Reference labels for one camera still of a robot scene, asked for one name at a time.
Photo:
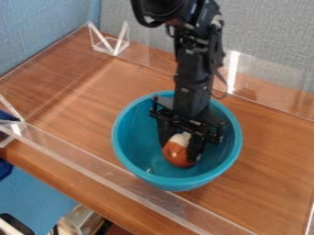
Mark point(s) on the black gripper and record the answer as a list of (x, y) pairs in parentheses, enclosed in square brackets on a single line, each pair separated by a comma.
[(206, 127)]

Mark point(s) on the brown and white toy mushroom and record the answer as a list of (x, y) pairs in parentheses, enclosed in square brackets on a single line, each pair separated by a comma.
[(175, 150)]

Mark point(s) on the blue plastic bowl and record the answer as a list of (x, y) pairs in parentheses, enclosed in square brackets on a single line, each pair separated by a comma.
[(139, 152)]

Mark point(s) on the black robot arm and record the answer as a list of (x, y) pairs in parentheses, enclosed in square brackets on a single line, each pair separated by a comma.
[(194, 25)]

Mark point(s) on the clear acrylic front barrier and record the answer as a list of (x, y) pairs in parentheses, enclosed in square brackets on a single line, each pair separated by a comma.
[(107, 188)]

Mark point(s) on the clear acrylic barrier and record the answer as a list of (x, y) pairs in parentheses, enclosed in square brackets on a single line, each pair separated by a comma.
[(269, 83), (107, 188)]

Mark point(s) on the clear acrylic back barrier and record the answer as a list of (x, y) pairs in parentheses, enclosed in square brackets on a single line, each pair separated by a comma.
[(269, 83)]

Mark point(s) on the clear plastic box below table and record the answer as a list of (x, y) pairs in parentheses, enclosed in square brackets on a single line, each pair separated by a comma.
[(80, 221)]

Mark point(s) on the blue object at left edge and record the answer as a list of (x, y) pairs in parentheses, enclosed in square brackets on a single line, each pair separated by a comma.
[(6, 167)]

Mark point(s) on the black and white object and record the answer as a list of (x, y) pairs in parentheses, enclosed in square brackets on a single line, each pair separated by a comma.
[(12, 227)]

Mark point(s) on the clear acrylic corner bracket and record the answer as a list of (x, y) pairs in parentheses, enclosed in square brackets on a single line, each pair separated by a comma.
[(107, 44)]

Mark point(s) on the clear acrylic left bracket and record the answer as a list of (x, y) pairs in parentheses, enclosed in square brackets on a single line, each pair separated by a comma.
[(11, 121)]

